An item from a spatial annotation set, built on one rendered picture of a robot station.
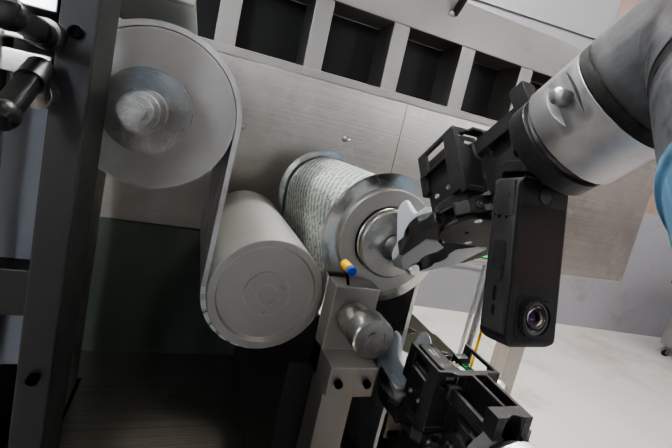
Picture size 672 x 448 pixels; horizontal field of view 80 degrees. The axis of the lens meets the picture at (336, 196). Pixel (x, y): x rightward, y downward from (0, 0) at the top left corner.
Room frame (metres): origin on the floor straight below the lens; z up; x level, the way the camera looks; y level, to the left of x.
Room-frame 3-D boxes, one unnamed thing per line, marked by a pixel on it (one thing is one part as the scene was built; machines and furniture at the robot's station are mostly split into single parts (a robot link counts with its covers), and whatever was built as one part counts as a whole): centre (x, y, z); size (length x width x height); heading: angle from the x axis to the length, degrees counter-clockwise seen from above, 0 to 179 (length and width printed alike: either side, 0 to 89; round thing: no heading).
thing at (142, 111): (0.27, 0.14, 1.34); 0.06 x 0.03 x 0.03; 20
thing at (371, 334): (0.35, -0.06, 1.18); 0.04 x 0.02 x 0.04; 110
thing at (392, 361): (0.45, -0.11, 1.12); 0.09 x 0.03 x 0.06; 21
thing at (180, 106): (0.33, 0.16, 1.34); 0.06 x 0.06 x 0.06; 20
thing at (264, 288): (0.51, 0.09, 1.18); 0.26 x 0.12 x 0.12; 20
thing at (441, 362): (0.35, -0.16, 1.12); 0.12 x 0.08 x 0.09; 20
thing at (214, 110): (0.47, 0.22, 1.34); 0.25 x 0.14 x 0.14; 20
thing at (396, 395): (0.40, -0.12, 1.09); 0.09 x 0.05 x 0.02; 21
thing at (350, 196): (0.44, -0.06, 1.25); 0.15 x 0.01 x 0.15; 110
